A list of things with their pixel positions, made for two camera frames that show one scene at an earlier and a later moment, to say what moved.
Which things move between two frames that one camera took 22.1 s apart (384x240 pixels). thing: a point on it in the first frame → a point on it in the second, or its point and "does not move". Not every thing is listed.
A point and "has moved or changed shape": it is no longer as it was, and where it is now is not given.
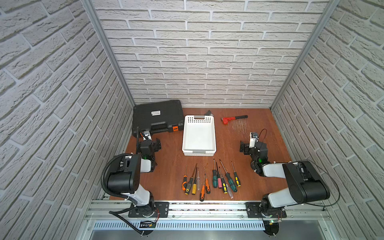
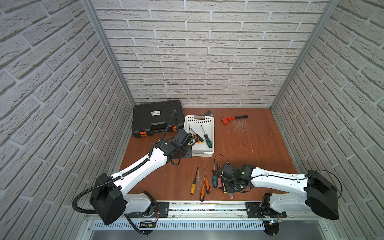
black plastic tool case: [166, 116] does not move
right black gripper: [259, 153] → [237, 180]
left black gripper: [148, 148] → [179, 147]
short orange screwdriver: [207, 187] does not move
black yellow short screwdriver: [236, 177] has moved or changed shape
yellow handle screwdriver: [194, 186] does not move
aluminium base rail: [211, 211] does not move
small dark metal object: [208, 113] does not move
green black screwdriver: [214, 176] does not move
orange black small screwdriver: [183, 185] → [195, 137]
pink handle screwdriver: [219, 180] does not move
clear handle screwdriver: [198, 182] does not move
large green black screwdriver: [231, 182] has moved or changed shape
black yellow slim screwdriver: [224, 187] does not move
